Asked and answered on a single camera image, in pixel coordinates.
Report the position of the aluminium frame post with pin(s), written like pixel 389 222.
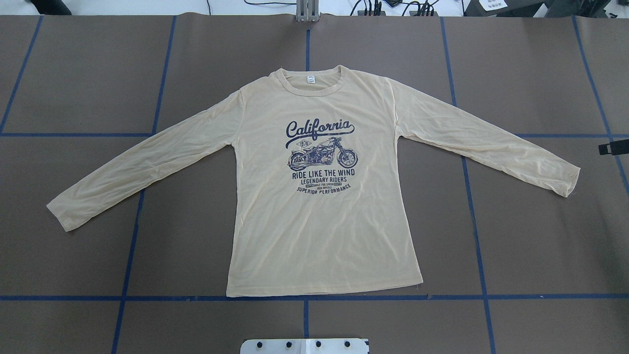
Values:
pixel 307 11

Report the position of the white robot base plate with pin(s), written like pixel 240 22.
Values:
pixel 306 346

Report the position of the cream long-sleeve graphic shirt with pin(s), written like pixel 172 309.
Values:
pixel 319 205

